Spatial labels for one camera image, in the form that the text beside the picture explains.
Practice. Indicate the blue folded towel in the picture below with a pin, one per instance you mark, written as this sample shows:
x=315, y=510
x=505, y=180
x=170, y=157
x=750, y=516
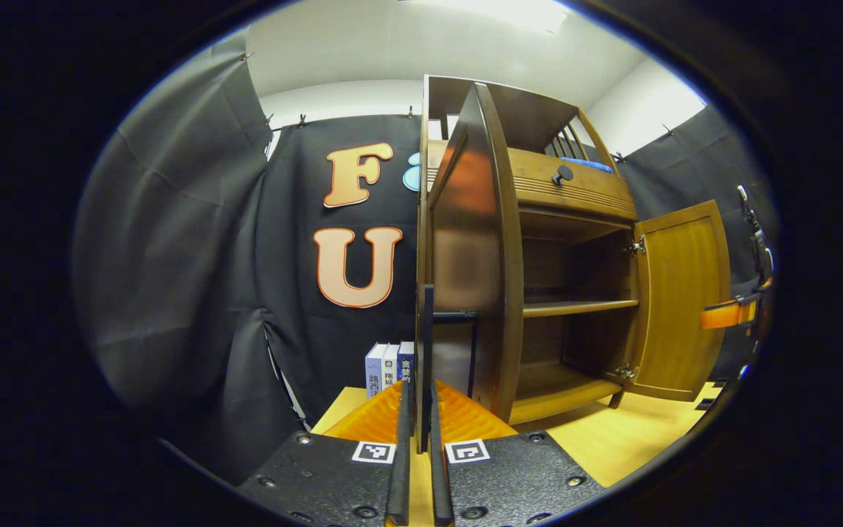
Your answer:
x=588, y=165

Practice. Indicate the pale blue book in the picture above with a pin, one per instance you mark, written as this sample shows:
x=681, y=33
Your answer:
x=374, y=369

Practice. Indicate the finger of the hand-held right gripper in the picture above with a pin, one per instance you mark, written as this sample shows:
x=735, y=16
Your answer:
x=725, y=315

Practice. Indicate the black round drawer knob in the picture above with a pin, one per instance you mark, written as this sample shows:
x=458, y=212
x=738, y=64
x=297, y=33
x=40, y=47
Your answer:
x=563, y=174

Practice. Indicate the silver door hinge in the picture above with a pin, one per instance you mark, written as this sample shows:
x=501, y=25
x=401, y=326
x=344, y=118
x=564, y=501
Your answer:
x=637, y=246
x=625, y=372

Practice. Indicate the wooden shoe cabinet door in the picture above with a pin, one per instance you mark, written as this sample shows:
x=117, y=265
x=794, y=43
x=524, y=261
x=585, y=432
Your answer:
x=476, y=241
x=677, y=300

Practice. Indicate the wooden cabinet drawer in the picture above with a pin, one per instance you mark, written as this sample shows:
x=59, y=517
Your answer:
x=582, y=194

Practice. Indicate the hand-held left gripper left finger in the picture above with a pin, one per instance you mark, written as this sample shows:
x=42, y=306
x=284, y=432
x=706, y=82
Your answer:
x=401, y=468

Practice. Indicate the wooden cabinet shelf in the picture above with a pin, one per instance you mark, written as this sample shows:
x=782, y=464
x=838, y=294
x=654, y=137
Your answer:
x=582, y=307

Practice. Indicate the wooden double-door shoe cabinet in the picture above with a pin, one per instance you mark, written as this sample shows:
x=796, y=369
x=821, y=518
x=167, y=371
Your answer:
x=538, y=117

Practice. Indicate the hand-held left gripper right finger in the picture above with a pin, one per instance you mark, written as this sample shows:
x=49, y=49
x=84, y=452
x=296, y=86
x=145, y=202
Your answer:
x=438, y=476

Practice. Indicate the navy blue book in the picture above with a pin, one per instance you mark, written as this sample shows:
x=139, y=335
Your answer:
x=406, y=362

